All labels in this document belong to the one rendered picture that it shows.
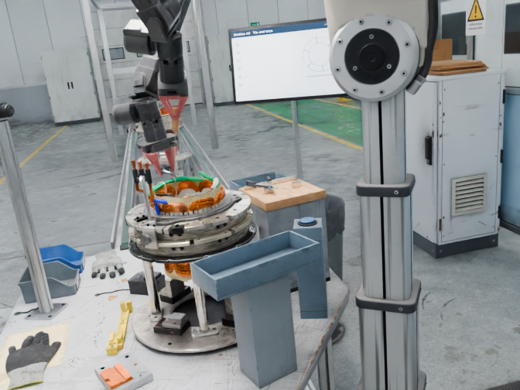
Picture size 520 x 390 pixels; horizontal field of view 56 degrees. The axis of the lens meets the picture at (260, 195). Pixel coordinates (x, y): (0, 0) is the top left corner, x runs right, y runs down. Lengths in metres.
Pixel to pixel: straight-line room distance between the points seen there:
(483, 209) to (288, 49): 1.91
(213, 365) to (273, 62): 1.44
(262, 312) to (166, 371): 0.30
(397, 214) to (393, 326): 0.25
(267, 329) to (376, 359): 0.28
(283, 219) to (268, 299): 0.40
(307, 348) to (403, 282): 0.29
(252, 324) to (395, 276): 0.32
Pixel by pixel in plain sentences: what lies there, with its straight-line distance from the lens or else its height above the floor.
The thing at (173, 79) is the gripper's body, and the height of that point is 1.42.
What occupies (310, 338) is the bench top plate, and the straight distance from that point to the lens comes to 1.25.
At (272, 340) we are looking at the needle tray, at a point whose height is 0.88.
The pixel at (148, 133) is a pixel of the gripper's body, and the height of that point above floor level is 1.28.
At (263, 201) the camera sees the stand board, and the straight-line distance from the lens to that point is 1.35.
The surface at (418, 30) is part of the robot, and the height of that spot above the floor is 1.47.
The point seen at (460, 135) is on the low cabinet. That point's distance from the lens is 3.37.
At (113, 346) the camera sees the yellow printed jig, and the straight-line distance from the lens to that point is 1.32.
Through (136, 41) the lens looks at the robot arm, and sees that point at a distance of 1.16.
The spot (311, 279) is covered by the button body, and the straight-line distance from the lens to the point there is 1.27.
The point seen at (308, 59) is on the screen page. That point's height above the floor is 1.40.
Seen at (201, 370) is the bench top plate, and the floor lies 0.78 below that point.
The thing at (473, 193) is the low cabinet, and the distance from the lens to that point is 3.52.
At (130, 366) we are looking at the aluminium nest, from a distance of 1.23.
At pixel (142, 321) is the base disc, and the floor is 0.80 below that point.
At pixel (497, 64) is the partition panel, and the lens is 3.75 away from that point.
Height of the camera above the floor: 1.46
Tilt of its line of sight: 16 degrees down
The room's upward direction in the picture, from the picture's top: 6 degrees counter-clockwise
